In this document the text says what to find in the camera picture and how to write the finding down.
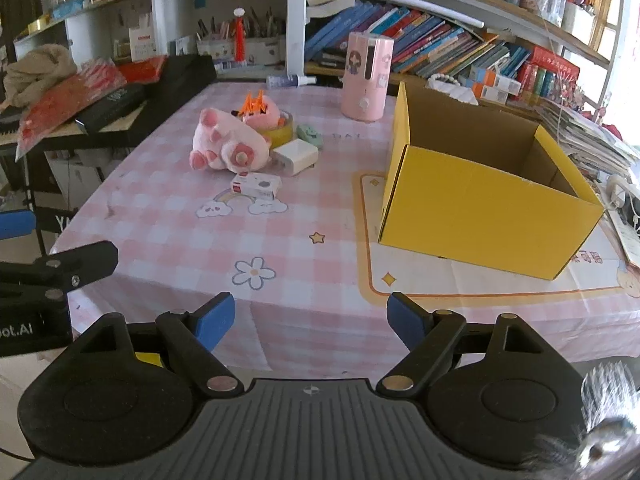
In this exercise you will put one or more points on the pink plush pig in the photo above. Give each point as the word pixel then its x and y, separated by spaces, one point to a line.
pixel 225 140

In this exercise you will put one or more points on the white pen holder with pens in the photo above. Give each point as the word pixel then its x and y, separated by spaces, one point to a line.
pixel 260 50

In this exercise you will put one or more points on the yellow cardboard box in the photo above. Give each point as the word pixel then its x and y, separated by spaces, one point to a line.
pixel 475 210

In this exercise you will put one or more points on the white charger block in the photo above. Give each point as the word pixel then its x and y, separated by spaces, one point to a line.
pixel 295 156

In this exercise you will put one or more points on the beige cloth bundle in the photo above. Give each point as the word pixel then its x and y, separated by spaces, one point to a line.
pixel 37 72

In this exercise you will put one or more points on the white bookshelf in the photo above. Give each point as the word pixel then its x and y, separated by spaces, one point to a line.
pixel 296 10

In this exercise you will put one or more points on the black keyboard case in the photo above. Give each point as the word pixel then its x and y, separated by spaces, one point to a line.
pixel 185 80

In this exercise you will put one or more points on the green correction tape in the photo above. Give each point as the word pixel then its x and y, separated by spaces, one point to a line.
pixel 309 136

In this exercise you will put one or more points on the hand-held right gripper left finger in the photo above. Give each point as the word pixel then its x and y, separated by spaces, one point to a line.
pixel 217 321

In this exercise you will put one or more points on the row of leaning books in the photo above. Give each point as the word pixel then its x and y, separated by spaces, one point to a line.
pixel 425 40

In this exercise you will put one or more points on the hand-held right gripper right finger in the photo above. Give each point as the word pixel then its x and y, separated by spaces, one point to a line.
pixel 404 320

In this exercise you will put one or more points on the pink checked tablecloth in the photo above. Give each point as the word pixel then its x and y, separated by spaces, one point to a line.
pixel 200 250

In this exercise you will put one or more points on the red tassel ornament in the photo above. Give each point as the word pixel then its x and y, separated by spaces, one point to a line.
pixel 240 35

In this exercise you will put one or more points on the pink humidifier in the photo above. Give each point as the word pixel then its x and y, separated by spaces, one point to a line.
pixel 365 80

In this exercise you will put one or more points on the small spray bottle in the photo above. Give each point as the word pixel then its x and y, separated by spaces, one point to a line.
pixel 287 80

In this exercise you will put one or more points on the white quilted beaded purse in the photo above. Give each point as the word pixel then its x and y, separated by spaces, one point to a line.
pixel 452 91

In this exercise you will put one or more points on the stack of papers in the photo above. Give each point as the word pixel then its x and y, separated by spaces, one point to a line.
pixel 585 135

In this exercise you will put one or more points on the red book box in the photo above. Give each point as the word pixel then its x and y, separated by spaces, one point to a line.
pixel 550 72

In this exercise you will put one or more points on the orange white small box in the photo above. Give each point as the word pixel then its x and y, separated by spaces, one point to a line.
pixel 495 79
pixel 487 94

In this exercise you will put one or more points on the small white red box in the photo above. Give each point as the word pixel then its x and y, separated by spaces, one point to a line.
pixel 256 186

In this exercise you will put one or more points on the yellow tape roll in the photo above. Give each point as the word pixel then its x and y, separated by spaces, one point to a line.
pixel 283 132

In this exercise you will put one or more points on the pink toy with orange hair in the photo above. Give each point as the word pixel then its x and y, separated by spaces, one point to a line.
pixel 262 115

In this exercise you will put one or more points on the black flat box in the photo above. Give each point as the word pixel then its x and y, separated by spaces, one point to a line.
pixel 107 107

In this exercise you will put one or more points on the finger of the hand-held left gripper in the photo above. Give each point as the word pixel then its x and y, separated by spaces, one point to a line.
pixel 85 260
pixel 15 225

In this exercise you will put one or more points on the red foil packet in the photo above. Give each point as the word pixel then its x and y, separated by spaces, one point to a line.
pixel 60 105

